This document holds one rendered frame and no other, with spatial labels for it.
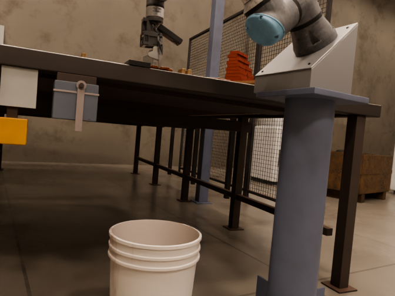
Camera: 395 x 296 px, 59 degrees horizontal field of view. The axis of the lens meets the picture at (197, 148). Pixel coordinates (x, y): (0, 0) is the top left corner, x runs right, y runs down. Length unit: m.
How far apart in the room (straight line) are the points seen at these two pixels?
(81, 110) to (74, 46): 5.41
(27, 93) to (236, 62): 1.58
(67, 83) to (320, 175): 0.87
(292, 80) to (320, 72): 0.09
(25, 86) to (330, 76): 0.96
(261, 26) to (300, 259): 0.76
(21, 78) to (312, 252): 1.09
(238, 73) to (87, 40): 4.52
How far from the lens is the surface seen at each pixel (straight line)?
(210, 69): 3.57
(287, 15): 1.17
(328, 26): 1.29
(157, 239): 1.34
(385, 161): 5.45
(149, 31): 1.53
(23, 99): 1.21
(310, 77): 1.16
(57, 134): 6.40
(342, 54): 1.28
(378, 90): 11.86
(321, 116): 1.22
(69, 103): 1.19
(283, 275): 1.30
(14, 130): 1.19
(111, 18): 6.85
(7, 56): 1.22
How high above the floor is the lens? 0.70
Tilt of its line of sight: 2 degrees down
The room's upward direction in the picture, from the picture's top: 5 degrees clockwise
